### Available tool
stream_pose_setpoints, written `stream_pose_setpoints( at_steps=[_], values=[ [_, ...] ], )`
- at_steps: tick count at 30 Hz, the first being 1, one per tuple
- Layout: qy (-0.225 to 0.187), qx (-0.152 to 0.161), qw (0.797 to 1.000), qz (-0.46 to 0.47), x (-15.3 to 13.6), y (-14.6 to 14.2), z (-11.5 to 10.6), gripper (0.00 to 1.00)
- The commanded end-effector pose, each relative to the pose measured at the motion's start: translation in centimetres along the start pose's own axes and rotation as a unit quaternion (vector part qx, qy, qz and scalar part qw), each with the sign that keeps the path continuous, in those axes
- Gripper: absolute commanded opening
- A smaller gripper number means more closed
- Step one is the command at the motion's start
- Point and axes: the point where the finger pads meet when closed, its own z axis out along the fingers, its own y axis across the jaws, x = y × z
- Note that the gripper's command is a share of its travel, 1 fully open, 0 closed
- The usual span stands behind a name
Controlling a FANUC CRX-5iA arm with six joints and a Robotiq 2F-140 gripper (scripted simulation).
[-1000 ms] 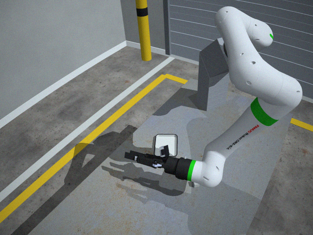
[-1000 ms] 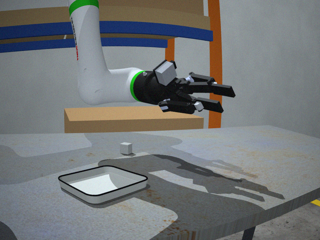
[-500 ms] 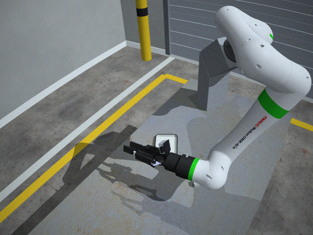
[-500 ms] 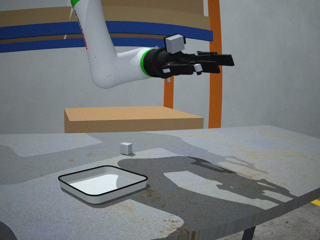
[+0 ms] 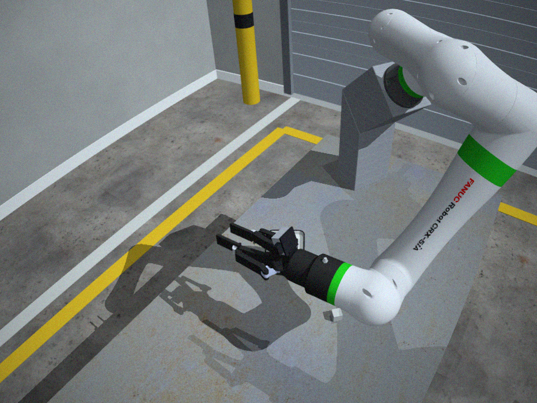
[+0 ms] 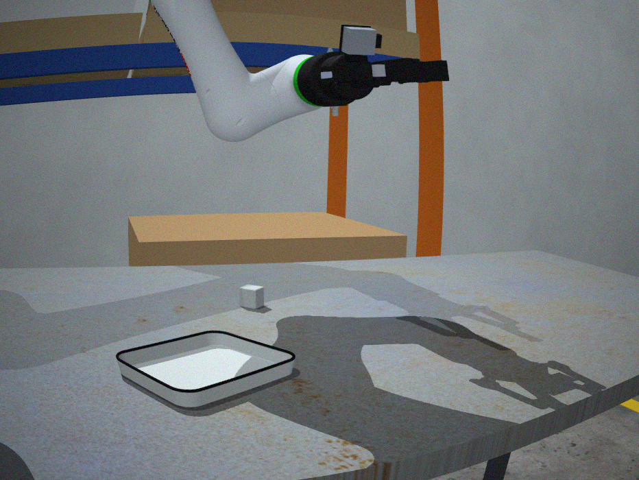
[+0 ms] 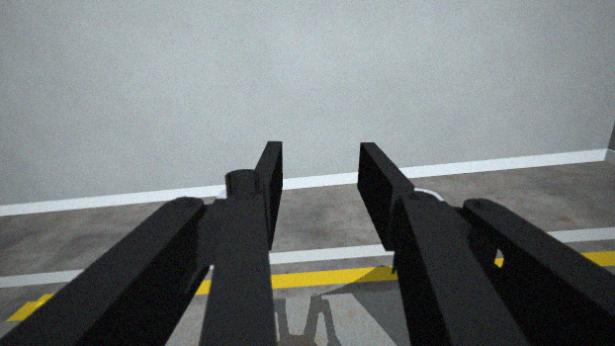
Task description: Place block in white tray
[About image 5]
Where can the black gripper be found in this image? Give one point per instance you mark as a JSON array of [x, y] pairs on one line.
[[295, 269]]

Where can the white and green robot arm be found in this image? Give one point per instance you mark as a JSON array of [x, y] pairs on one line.
[[458, 77]]

